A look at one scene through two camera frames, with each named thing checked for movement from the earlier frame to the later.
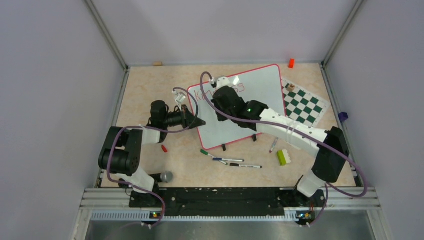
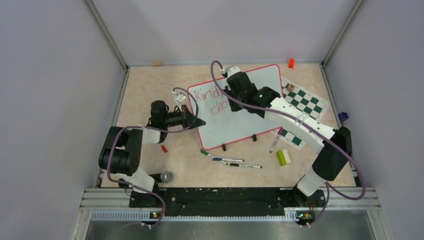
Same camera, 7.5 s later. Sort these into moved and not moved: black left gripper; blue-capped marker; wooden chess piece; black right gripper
Moved: black right gripper
Not moved: wooden chess piece; black left gripper; blue-capped marker
